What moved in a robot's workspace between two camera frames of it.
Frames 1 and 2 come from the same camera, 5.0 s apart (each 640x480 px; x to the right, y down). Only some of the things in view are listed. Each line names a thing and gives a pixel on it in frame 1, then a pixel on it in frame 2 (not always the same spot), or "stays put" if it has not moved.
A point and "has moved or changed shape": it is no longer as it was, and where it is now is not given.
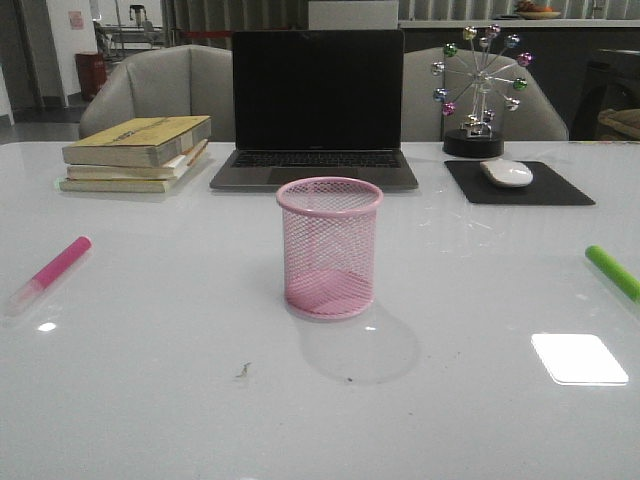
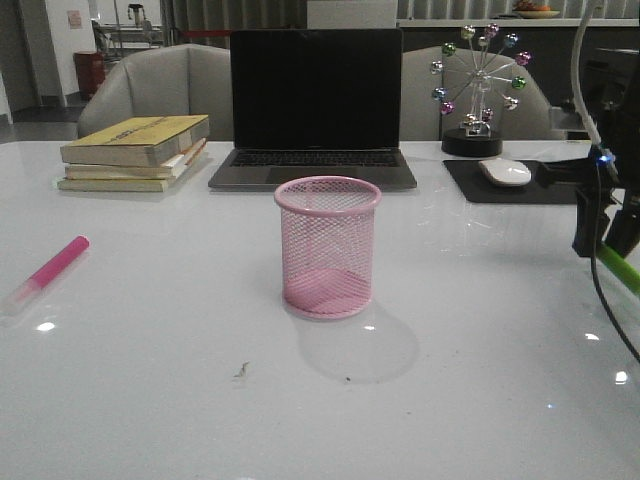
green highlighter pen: (614, 269) has moved or changed shape
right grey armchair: (447, 88) stays put
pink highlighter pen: (47, 276) stays put
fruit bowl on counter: (529, 11) stays put
